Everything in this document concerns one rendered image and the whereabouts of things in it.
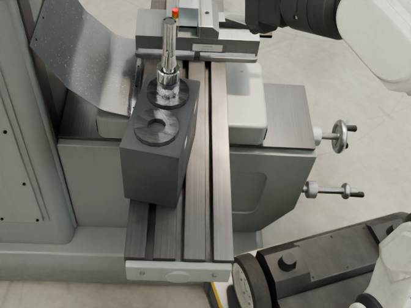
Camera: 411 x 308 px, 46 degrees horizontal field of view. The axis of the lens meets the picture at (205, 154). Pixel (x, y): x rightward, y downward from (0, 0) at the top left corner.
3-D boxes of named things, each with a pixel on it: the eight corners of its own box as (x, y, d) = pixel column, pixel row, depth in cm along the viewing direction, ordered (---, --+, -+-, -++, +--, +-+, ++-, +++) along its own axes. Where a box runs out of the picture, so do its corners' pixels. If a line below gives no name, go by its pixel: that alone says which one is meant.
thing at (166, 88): (175, 100, 100) (177, 80, 95) (153, 95, 100) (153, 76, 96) (181, 85, 103) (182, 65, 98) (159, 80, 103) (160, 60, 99)
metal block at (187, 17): (196, 13, 137) (198, -6, 132) (197, 26, 133) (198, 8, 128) (178, 12, 136) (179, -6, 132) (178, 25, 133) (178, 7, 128)
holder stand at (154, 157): (196, 134, 121) (201, 76, 105) (177, 209, 107) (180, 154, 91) (148, 125, 121) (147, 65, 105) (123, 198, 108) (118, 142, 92)
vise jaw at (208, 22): (216, 11, 140) (218, -1, 137) (218, 39, 133) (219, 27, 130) (196, 10, 140) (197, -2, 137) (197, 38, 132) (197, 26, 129)
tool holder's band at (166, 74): (177, 80, 95) (177, 77, 95) (153, 76, 96) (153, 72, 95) (182, 65, 98) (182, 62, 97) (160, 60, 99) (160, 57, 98)
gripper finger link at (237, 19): (221, 16, 72) (251, 24, 68) (236, 12, 74) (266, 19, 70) (221, 27, 73) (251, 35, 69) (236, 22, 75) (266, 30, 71)
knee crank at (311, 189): (360, 189, 170) (366, 179, 165) (364, 203, 166) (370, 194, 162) (299, 186, 169) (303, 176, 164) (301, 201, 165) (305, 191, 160)
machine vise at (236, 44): (253, 30, 147) (259, -1, 139) (257, 63, 138) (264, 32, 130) (137, 24, 145) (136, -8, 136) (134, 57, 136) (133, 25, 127)
